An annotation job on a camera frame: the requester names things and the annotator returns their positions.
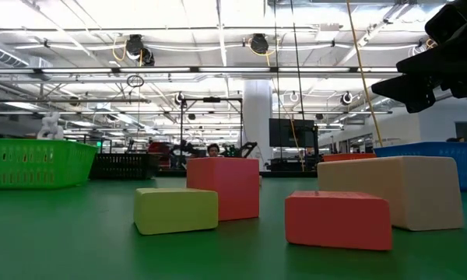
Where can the green table mat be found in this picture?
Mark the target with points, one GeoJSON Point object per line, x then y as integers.
{"type": "Point", "coordinates": [62, 241]}

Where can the small pink cube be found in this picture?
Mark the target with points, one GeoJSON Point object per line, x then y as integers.
{"type": "Point", "coordinates": [338, 221]}

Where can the white building column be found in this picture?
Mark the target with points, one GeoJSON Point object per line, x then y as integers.
{"type": "Point", "coordinates": [257, 116]}

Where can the black camera rig frame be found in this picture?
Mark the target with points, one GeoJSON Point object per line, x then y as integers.
{"type": "Point", "coordinates": [211, 99]}

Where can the yellow rectangular block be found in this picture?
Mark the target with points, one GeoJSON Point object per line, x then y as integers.
{"type": "Point", "coordinates": [175, 211]}

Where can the long ceiling light strip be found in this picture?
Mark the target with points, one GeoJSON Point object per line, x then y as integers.
{"type": "Point", "coordinates": [155, 70]}

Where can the red plastic basket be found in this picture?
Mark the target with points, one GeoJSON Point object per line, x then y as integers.
{"type": "Point", "coordinates": [348, 157]}

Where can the beige wooden block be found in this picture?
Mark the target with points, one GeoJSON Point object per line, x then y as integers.
{"type": "Point", "coordinates": [393, 190]}

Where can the black monitor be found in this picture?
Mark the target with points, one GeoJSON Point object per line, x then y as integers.
{"type": "Point", "coordinates": [288, 132]}

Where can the person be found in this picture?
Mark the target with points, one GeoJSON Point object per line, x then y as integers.
{"type": "Point", "coordinates": [213, 149]}

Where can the black plastic basket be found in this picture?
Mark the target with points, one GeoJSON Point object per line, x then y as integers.
{"type": "Point", "coordinates": [124, 166]}

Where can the black background robot arm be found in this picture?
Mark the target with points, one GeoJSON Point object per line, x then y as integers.
{"type": "Point", "coordinates": [187, 148]}
{"type": "Point", "coordinates": [243, 149]}

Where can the blue plastic basket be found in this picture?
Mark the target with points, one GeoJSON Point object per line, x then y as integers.
{"type": "Point", "coordinates": [451, 155]}

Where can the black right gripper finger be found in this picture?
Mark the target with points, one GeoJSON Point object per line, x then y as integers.
{"type": "Point", "coordinates": [463, 66]}
{"type": "Point", "coordinates": [412, 91]}

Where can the green plastic basket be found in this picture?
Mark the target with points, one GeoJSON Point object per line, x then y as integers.
{"type": "Point", "coordinates": [35, 163]}

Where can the red cube block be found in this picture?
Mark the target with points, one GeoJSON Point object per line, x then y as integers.
{"type": "Point", "coordinates": [223, 186]}

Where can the white plastic object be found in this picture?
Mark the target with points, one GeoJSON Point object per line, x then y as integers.
{"type": "Point", "coordinates": [50, 128]}

